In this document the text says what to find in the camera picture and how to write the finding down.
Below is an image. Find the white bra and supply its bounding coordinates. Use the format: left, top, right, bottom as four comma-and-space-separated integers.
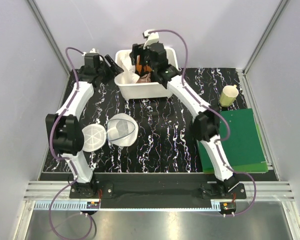
119, 54, 140, 84

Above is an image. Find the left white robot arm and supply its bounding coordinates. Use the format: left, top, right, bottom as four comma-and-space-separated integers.
45, 51, 123, 198

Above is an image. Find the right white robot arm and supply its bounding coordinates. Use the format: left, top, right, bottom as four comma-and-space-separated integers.
129, 42, 239, 199

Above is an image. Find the orange black bra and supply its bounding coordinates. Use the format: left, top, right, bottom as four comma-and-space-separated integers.
135, 55, 152, 78

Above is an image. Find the white plastic bin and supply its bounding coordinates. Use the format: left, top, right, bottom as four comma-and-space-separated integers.
114, 49, 173, 101

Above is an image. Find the pink garment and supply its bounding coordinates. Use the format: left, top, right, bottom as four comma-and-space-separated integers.
136, 76, 151, 84

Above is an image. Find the yellow-green cup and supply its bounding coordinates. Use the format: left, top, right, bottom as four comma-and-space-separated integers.
219, 85, 239, 107

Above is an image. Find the black marbled mat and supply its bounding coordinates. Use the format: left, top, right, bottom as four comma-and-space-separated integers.
38, 67, 281, 181

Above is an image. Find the green folder stack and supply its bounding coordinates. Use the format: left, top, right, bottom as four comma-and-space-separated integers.
194, 107, 269, 174

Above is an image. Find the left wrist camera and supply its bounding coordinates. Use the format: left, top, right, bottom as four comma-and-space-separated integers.
82, 48, 99, 56

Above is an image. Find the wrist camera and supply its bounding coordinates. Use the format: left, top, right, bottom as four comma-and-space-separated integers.
142, 29, 159, 49
82, 48, 99, 56

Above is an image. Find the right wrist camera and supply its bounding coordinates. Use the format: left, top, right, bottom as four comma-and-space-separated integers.
142, 29, 159, 49

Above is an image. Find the white cable duct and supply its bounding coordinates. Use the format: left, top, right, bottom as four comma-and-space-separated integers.
33, 201, 227, 211

